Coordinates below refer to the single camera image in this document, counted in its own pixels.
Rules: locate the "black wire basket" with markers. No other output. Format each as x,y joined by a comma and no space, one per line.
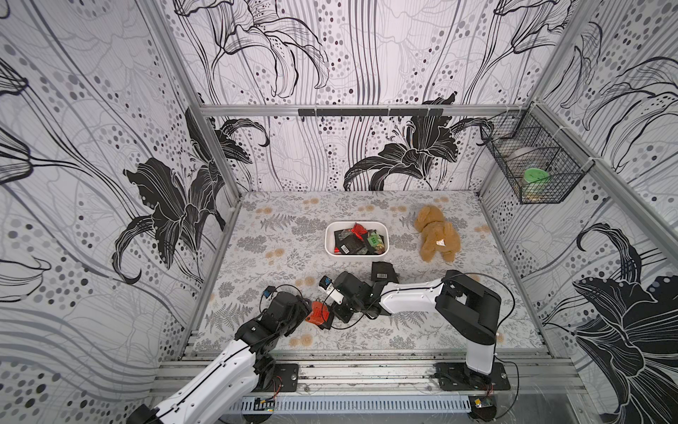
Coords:
519,141

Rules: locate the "white plastic storage box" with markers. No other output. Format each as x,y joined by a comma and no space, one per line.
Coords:
347,225

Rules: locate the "green lidded cup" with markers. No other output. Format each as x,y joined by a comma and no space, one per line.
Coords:
534,183

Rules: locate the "white slotted cable duct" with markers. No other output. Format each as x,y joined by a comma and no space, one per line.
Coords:
354,404

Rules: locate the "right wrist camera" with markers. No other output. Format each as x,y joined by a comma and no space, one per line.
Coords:
325,282

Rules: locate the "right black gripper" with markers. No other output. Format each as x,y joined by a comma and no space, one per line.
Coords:
339,306

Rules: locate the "black barcode tea bag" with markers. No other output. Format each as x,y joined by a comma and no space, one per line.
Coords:
382,271
346,243

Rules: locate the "red square tea bag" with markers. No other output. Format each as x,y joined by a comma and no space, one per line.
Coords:
359,231

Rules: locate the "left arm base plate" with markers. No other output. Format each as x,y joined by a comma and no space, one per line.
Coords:
280,378

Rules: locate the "brown plush teddy dog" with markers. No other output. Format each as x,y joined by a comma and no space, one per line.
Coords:
437,234

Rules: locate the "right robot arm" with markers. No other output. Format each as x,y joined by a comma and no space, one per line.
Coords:
471,308

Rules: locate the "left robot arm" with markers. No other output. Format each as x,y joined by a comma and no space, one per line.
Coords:
243,366

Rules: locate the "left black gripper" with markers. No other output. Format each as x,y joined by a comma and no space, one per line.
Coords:
302,309

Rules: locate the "red black tea bag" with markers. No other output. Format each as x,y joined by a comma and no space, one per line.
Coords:
321,316

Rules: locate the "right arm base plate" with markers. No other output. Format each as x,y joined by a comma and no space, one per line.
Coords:
456,376

